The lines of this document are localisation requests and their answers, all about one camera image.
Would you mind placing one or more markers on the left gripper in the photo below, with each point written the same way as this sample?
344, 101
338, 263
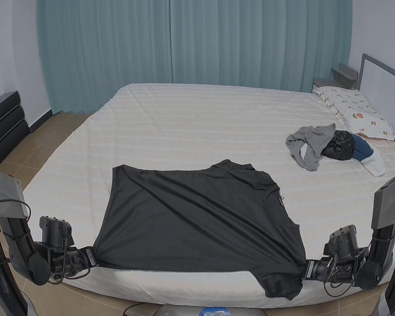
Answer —
74, 262

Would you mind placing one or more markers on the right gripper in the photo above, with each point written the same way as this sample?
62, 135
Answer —
321, 270

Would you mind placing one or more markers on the black T-shirt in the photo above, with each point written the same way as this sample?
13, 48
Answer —
200, 216

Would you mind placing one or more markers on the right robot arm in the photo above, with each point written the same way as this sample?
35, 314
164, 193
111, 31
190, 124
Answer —
386, 206

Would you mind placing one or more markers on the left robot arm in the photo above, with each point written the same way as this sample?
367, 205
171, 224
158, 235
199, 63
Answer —
23, 242

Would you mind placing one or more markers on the pile of clothes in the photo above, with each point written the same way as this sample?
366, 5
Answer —
312, 140

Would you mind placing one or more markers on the bed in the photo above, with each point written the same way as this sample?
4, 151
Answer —
184, 127

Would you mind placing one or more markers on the black chest of drawers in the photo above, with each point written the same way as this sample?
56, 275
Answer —
3, 127

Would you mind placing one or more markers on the white printed pillow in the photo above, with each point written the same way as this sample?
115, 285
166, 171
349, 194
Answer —
355, 110

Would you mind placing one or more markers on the grey bedside table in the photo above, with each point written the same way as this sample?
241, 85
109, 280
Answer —
342, 74

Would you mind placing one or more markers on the blue-green curtain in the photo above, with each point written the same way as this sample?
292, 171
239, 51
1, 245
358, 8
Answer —
250, 28
102, 44

